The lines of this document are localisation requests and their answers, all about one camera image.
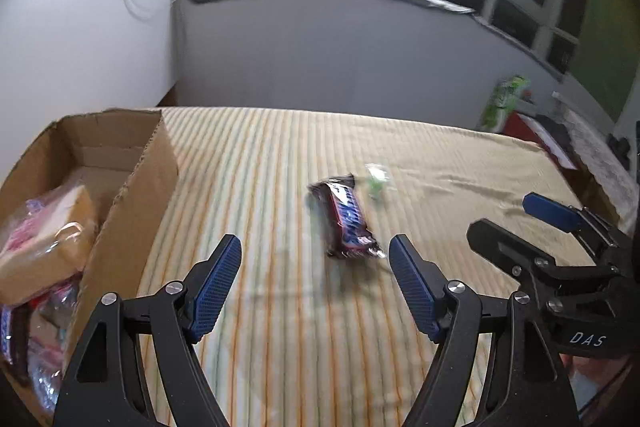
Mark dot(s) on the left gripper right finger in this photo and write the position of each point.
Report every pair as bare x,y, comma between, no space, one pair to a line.
422,284

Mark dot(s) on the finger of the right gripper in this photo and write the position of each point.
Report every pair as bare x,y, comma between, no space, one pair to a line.
508,252
561,217

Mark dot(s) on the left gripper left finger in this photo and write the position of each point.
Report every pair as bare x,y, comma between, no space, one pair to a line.
207,287

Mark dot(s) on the Snickers bar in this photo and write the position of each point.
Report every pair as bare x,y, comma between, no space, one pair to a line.
345,228

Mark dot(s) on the chocolate cake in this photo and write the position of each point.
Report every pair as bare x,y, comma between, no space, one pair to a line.
51,314

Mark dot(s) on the person's right hand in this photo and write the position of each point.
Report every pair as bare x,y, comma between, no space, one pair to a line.
594,382

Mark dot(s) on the lace covered side table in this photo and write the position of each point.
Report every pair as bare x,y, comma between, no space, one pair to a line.
616,182

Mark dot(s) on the red storage box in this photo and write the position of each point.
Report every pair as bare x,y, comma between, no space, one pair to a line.
529,129

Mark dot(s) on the green plastic bag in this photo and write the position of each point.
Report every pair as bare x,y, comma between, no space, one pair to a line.
502,103

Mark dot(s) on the cardboard box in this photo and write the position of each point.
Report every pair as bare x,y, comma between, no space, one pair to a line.
126,162

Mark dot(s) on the bread in clear bag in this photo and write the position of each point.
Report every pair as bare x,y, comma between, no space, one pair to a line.
46,242

